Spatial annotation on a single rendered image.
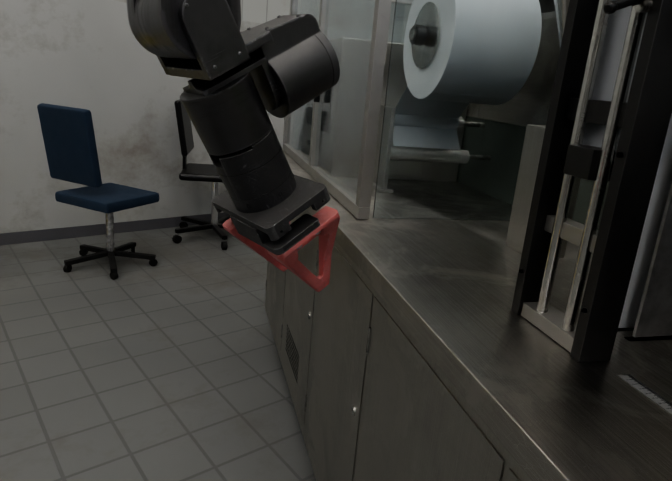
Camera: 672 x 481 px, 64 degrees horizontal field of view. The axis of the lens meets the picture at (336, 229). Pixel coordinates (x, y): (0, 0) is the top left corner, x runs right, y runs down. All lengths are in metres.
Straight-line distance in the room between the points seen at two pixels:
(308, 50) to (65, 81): 3.60
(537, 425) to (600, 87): 0.44
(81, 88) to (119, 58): 0.33
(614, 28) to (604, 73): 0.06
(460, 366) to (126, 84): 3.64
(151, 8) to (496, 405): 0.51
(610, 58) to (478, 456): 0.54
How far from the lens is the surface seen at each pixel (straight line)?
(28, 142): 4.00
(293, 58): 0.44
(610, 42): 0.81
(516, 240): 1.23
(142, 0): 0.42
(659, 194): 0.88
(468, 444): 0.78
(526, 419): 0.63
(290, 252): 0.44
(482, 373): 0.69
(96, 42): 4.06
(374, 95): 1.27
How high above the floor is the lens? 1.23
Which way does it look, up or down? 16 degrees down
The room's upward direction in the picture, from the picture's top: 5 degrees clockwise
